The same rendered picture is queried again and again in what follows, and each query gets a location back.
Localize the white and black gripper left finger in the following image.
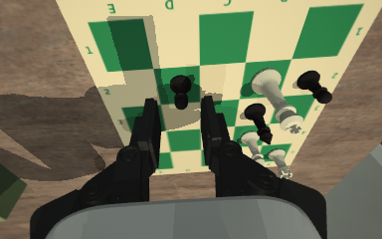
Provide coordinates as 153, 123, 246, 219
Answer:
30, 99, 161, 239

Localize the green and cream chessboard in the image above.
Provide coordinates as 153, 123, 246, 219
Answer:
56, 0, 382, 175

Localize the white chess king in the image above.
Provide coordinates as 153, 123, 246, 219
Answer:
251, 68, 303, 135

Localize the white chess rook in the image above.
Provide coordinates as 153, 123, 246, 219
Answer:
268, 148, 292, 179

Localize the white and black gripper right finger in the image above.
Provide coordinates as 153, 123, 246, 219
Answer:
200, 96, 327, 239

